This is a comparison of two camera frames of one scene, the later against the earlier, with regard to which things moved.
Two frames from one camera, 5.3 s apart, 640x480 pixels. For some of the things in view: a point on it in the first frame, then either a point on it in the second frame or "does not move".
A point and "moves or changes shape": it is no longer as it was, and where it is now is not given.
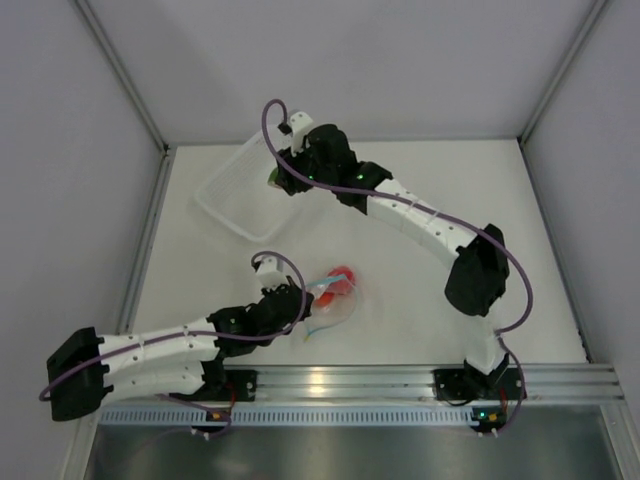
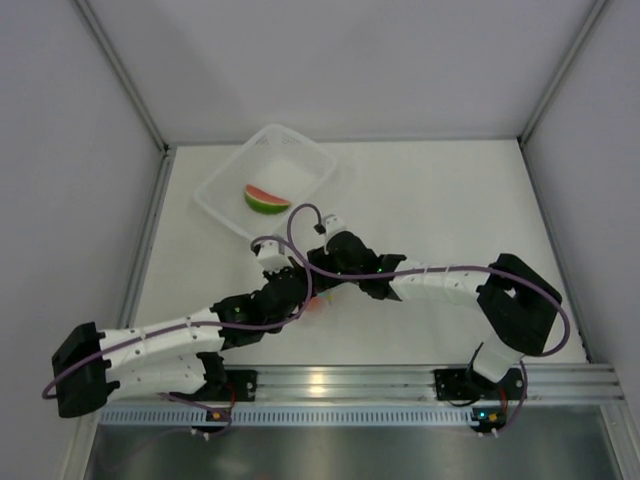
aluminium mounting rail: x=592 y=382 does not move
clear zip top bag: x=333 y=301 moves or changes shape
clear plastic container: x=238 y=193 does not move
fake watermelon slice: x=272 y=178 → x=262 y=202
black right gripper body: x=305 y=164 → x=325 y=262
